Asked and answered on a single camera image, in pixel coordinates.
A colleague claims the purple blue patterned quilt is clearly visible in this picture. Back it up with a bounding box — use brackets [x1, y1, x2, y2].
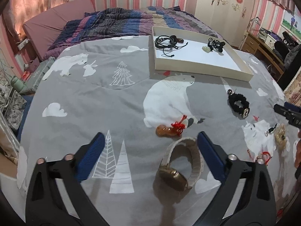
[43, 6, 224, 59]

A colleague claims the jade pendant with black cord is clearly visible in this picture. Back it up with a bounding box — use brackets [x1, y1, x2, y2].
[202, 38, 215, 53]

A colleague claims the black cord ring bracelet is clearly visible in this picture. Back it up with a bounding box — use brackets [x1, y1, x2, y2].
[154, 35, 173, 50]

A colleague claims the black scrunchie with flower charm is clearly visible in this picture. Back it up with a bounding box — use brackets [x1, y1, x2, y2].
[227, 89, 250, 119]

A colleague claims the pink padded headboard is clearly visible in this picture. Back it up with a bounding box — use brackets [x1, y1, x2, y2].
[22, 0, 96, 60]

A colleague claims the person's right hand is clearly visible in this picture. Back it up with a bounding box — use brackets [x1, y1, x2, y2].
[293, 132, 301, 180]

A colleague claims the beige strap wristwatch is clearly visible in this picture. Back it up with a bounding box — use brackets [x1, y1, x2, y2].
[157, 138, 204, 192]

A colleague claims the framed couple picture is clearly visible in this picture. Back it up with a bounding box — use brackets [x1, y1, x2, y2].
[281, 9, 301, 36]

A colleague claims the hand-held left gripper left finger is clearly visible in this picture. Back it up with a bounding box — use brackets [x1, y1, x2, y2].
[25, 132, 106, 226]

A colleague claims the green bottle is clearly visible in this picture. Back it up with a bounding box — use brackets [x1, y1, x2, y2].
[11, 75, 25, 92]

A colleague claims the cream braided scrunchie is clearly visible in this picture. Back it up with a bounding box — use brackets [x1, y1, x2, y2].
[274, 124, 291, 151]

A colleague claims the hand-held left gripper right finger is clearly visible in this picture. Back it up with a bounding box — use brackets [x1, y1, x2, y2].
[197, 131, 277, 226]

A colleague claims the brown bead black cord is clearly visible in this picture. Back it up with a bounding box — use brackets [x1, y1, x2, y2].
[162, 35, 189, 57]

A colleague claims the pink floral curtain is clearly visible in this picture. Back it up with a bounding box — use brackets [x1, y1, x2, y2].
[0, 0, 83, 36]

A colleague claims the silver heart pendant black cord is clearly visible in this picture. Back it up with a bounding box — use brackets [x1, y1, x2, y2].
[265, 124, 278, 137]

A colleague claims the cream wardrobe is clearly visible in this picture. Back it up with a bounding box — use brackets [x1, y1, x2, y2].
[194, 0, 255, 46]

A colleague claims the black white floral cloth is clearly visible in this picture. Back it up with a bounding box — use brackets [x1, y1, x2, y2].
[0, 71, 27, 132]

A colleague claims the red string gold bead bracelet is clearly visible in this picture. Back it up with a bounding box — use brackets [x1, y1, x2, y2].
[247, 149, 273, 166]

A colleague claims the desk lamp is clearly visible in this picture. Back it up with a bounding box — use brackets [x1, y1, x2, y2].
[249, 16, 261, 32]

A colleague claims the white shallow tray box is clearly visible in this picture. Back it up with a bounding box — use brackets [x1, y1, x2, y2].
[152, 26, 254, 82]

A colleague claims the black bag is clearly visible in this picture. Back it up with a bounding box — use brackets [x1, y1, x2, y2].
[274, 31, 301, 64]

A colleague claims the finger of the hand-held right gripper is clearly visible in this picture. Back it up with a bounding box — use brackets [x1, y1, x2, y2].
[274, 102, 301, 118]

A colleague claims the black hair claw clip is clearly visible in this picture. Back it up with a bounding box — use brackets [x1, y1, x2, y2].
[209, 39, 226, 53]

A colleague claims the grey bear print blanket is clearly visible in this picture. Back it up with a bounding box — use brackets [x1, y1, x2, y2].
[17, 35, 301, 226]

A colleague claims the white power strip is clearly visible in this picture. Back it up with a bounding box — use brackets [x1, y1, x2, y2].
[17, 39, 30, 50]

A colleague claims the white box on desk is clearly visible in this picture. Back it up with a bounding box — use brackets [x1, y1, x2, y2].
[266, 33, 280, 47]

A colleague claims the floral fabric panel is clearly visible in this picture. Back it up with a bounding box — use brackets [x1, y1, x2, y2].
[283, 69, 301, 104]

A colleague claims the wooden desk with drawers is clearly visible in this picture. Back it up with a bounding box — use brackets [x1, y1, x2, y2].
[242, 32, 286, 76]

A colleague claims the amber pendant with red tassel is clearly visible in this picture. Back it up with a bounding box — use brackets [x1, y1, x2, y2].
[156, 115, 189, 137]

